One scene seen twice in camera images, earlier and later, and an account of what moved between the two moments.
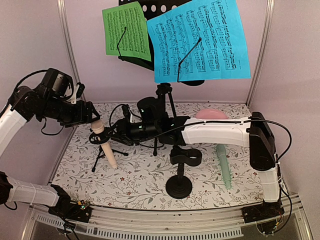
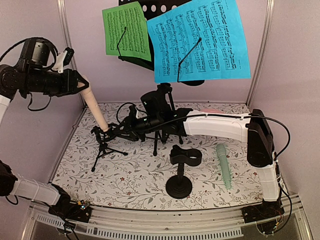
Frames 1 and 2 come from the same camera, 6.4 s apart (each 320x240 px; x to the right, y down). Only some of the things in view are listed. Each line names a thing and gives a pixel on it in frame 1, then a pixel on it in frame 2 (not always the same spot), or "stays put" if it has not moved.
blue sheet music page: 221,54 stays put
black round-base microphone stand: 180,186 stays put
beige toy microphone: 97,127 → 87,92
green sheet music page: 135,41 stays put
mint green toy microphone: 222,154 stays put
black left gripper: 80,118 → 69,84
